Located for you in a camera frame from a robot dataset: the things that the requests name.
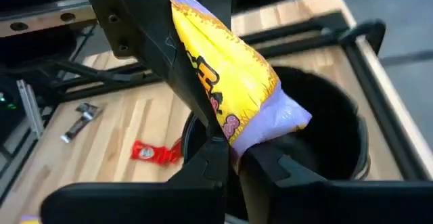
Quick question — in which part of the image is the silver metal bracket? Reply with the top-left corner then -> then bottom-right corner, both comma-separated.
16,79 -> 45,139

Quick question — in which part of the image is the wooden plank with holes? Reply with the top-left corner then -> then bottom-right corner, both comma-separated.
0,7 -> 97,38

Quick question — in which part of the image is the yellow Sour Patch Kids bag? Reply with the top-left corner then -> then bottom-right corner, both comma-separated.
18,213 -> 42,224
168,0 -> 313,157

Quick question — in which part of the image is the black halloween bucket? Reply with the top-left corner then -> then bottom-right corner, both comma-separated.
181,64 -> 371,184

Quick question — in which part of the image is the Hershey's milk chocolate bar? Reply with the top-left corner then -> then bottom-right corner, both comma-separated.
76,102 -> 104,120
60,110 -> 99,143

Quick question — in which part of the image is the black aluminium table frame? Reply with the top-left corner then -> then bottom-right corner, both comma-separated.
0,18 -> 433,204

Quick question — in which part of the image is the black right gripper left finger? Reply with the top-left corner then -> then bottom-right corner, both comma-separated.
39,136 -> 231,224

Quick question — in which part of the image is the red KitKat bar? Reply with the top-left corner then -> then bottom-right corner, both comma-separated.
130,139 -> 183,166

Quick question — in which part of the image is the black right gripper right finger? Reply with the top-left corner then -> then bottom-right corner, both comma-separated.
240,141 -> 433,224

